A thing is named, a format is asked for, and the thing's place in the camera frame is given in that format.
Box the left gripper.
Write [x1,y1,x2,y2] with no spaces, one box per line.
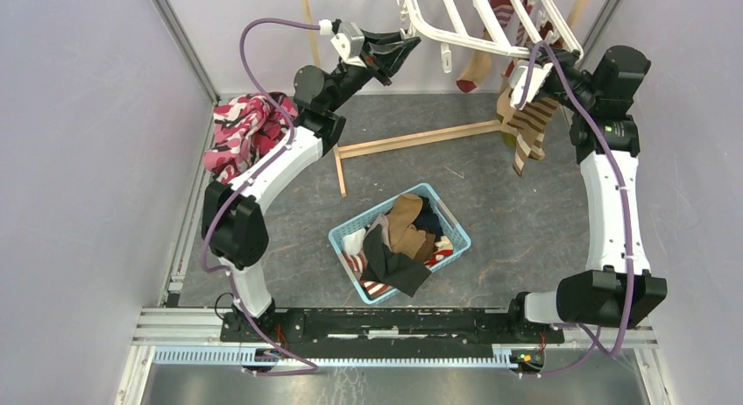
[326,28,421,113]

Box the brown striped sock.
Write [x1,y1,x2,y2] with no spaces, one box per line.
[496,89,560,176]

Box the black sock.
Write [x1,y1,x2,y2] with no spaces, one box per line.
[360,229,432,296]

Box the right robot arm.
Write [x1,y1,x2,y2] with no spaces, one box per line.
[506,46,668,342]

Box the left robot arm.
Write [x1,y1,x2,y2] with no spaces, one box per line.
[202,32,421,342]

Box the wooden hanger stand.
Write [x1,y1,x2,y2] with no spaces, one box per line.
[301,0,590,197]

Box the red purple striped sock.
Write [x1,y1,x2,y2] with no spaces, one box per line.
[489,0,518,45]

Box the pink camouflage cloth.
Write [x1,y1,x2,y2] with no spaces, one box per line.
[203,92,297,184]

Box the beige pink sock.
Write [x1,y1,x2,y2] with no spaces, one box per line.
[366,214,390,247]

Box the navy blue sock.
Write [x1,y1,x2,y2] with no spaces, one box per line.
[413,196,444,242]

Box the light blue laundry basket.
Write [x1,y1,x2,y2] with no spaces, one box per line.
[328,183,471,305]

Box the tan ribbed sock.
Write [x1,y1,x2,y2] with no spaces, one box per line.
[386,194,435,262]

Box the red santa sock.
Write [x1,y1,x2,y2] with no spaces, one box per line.
[424,236,454,268]

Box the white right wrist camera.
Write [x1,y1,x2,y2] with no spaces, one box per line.
[507,60,554,110]

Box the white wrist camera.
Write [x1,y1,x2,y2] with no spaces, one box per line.
[507,60,554,110]
[318,19,366,68]

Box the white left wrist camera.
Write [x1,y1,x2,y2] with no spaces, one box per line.
[318,19,366,68]

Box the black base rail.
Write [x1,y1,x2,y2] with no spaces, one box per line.
[220,308,565,360]

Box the light blue cable tray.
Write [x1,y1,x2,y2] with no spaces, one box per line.
[152,346,517,370]

